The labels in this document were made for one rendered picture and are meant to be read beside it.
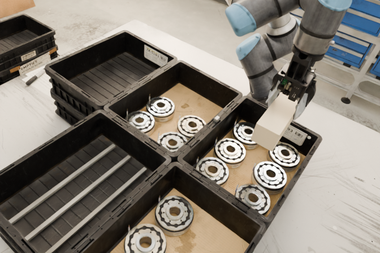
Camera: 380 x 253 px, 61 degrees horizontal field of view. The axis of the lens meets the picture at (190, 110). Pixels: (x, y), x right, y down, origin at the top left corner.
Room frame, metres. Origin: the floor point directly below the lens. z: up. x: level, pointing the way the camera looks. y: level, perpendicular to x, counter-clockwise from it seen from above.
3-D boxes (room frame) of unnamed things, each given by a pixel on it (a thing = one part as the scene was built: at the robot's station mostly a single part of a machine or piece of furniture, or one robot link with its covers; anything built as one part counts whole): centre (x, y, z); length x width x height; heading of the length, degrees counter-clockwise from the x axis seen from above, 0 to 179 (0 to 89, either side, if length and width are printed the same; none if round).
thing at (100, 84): (0.97, 0.30, 0.87); 0.40 x 0.30 x 0.11; 149
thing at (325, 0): (0.65, -0.24, 1.39); 0.09 x 0.08 x 0.11; 17
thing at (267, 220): (0.66, -0.21, 0.92); 0.40 x 0.30 x 0.02; 149
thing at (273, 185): (0.62, -0.28, 0.86); 0.10 x 0.10 x 0.01
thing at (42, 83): (1.14, 0.59, 0.70); 0.33 x 0.23 x 0.01; 153
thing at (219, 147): (0.69, -0.15, 0.86); 0.10 x 0.10 x 0.01
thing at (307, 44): (0.64, -0.24, 1.32); 0.08 x 0.08 x 0.05
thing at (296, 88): (0.64, -0.23, 1.23); 0.09 x 0.08 x 0.12; 153
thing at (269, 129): (0.66, -0.25, 1.08); 0.24 x 0.06 x 0.06; 153
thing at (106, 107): (0.81, 0.05, 0.92); 0.40 x 0.30 x 0.02; 149
